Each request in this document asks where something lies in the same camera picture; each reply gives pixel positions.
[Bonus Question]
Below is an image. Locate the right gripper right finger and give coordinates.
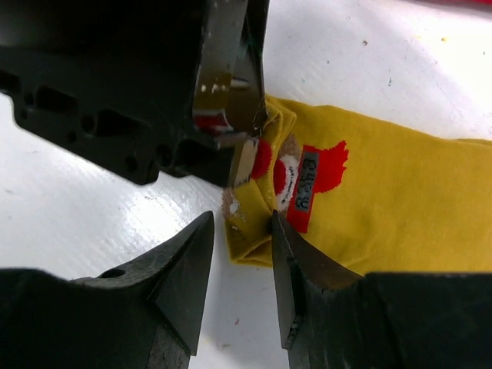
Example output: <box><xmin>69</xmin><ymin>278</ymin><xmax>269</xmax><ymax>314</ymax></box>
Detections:
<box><xmin>271</xmin><ymin>214</ymin><xmax>491</xmax><ymax>368</ymax></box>

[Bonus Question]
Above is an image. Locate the yellow sock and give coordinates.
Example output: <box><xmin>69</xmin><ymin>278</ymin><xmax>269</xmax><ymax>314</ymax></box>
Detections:
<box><xmin>222</xmin><ymin>97</ymin><xmax>491</xmax><ymax>275</ymax></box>

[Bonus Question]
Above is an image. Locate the red sock centre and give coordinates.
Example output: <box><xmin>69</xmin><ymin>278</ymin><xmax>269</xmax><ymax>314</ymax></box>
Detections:
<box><xmin>417</xmin><ymin>0</ymin><xmax>491</xmax><ymax>10</ymax></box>

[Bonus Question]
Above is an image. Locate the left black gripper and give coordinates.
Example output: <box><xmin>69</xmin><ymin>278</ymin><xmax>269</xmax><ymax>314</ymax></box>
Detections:
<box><xmin>1</xmin><ymin>0</ymin><xmax>269</xmax><ymax>188</ymax></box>

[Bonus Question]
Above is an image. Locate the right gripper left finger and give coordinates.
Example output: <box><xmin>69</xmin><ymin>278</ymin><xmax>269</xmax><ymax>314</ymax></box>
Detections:
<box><xmin>1</xmin><ymin>211</ymin><xmax>214</xmax><ymax>368</ymax></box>

